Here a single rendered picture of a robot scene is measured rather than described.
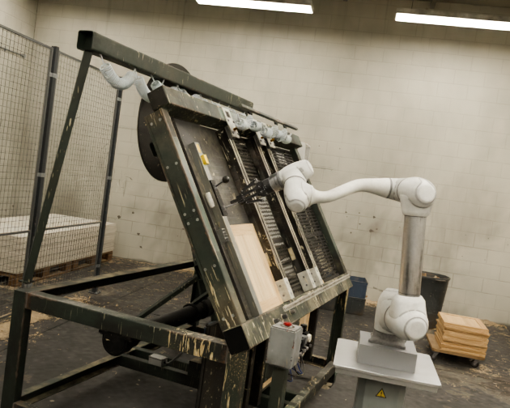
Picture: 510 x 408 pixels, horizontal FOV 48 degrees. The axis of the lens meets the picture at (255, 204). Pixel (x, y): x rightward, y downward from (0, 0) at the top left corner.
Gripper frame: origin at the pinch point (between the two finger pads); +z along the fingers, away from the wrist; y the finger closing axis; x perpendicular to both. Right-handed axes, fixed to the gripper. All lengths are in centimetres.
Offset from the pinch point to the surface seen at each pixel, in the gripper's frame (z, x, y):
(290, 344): -8, -23, 73
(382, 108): -35, 559, -132
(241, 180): 10.8, 44.5, -17.2
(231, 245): 12.9, 2.0, 19.6
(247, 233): 13.8, 30.7, 14.0
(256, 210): 9.1, 44.5, 2.4
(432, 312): -2, 469, 144
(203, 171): 12.6, 1.9, -21.6
